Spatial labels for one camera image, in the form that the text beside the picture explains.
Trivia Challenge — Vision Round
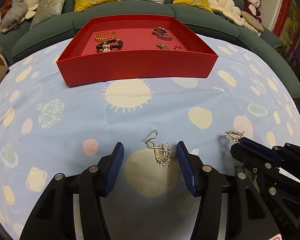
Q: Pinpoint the dark red watch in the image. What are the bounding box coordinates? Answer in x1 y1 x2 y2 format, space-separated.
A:
152 27 172 41

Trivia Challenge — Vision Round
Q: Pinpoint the dark wooden bead bracelet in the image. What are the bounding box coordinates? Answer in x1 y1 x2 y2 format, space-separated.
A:
96 39 124 52

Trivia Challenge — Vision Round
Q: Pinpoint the orange red plush toy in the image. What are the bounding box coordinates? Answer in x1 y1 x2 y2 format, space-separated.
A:
0 0 12 19

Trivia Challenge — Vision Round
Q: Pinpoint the gold cuff bracelet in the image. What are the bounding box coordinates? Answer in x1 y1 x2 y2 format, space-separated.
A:
93 30 118 42

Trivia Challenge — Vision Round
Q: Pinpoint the silver filigree earring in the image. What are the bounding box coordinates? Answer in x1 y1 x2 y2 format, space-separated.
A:
225 129 244 144

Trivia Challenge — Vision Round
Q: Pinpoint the cream flower shaped cushion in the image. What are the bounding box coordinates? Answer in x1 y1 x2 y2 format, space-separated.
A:
208 0 245 26

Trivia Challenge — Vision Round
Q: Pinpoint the dark green curved sofa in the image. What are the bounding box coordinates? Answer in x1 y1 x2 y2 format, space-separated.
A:
0 0 300 98

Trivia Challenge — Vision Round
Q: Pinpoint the silver hook drop earring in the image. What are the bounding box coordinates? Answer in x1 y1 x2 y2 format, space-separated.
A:
142 129 176 170

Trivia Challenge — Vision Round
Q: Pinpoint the brown round cushion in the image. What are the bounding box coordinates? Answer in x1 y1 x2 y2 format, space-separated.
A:
241 11 264 33

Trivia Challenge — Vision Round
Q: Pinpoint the grey pig plush toy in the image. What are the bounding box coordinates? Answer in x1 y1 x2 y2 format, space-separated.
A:
0 1 28 34

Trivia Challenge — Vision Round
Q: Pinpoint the left sage embroidered cushion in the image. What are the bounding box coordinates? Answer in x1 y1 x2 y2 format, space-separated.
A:
30 0 65 29

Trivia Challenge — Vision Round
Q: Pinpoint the blue planet print tablecloth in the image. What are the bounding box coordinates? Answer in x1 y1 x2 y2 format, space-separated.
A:
0 37 300 239

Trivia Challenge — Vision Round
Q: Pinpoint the red monkey plush toy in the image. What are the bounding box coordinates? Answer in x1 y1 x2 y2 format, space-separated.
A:
243 0 263 23

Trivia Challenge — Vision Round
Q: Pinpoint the red tray box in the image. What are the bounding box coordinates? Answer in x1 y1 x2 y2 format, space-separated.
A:
57 14 218 87

